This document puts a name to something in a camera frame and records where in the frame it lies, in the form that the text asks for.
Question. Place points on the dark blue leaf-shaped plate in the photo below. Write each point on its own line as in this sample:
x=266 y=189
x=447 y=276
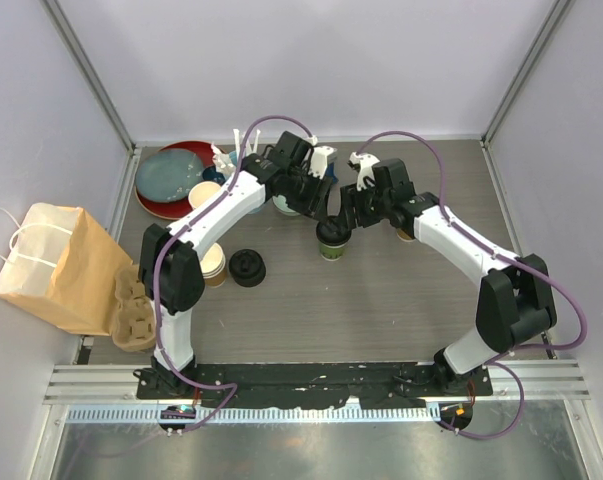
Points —
x=330 y=172

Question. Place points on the cardboard cup carrier stack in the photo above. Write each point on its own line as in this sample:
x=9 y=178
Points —
x=133 y=323

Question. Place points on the black lid stack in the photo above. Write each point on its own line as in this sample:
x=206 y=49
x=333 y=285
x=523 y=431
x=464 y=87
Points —
x=247 y=268

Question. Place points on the green paper cup stack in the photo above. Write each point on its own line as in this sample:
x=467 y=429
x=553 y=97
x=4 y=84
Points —
x=201 y=192

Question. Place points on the single brown paper cup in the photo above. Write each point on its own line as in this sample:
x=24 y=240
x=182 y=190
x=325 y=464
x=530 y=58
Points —
x=403 y=235

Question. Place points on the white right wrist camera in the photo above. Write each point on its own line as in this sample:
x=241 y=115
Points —
x=363 y=164

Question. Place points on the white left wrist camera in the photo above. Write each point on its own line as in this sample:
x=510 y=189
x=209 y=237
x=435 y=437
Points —
x=321 y=157

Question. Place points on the red round plate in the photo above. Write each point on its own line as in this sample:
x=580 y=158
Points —
x=178 y=209

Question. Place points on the brown paper bag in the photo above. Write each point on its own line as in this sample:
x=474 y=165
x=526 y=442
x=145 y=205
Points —
x=61 y=268

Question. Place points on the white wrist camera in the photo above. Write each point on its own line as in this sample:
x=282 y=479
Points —
x=321 y=157
x=363 y=164

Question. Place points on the pale green ceramic bowl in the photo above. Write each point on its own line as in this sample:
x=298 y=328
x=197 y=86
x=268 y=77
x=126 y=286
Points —
x=282 y=206

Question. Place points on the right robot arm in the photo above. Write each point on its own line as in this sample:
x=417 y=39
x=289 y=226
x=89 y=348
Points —
x=514 y=304

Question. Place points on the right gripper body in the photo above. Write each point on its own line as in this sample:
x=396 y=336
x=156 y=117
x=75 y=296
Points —
x=371 y=205

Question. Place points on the brown paper cup stack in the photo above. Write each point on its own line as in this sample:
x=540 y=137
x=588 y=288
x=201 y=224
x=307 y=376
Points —
x=213 y=266

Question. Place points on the grey-blue round plate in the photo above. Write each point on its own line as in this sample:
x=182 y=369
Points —
x=169 y=175

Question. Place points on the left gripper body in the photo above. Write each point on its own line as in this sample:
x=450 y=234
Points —
x=305 y=193

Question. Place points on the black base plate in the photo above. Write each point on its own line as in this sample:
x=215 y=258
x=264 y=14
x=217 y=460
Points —
x=309 y=386

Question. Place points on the light blue straw holder cup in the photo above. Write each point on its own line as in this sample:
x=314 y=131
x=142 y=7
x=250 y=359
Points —
x=246 y=189

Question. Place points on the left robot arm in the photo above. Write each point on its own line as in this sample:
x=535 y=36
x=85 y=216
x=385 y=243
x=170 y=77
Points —
x=170 y=264

